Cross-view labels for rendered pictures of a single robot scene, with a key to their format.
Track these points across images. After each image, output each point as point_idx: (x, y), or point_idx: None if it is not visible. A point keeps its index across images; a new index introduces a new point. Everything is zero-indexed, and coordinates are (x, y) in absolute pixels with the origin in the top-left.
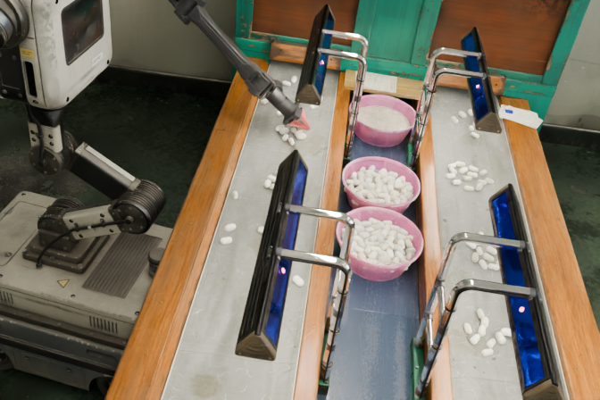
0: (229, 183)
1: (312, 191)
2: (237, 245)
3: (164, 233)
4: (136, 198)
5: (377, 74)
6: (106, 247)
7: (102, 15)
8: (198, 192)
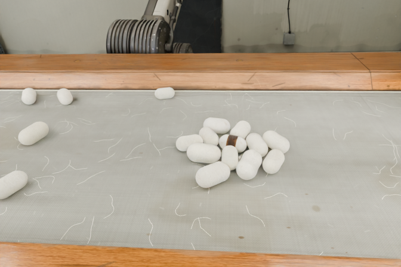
0: (204, 89)
1: (222, 232)
2: (15, 112)
3: None
4: (122, 21)
5: None
6: None
7: None
8: (155, 58)
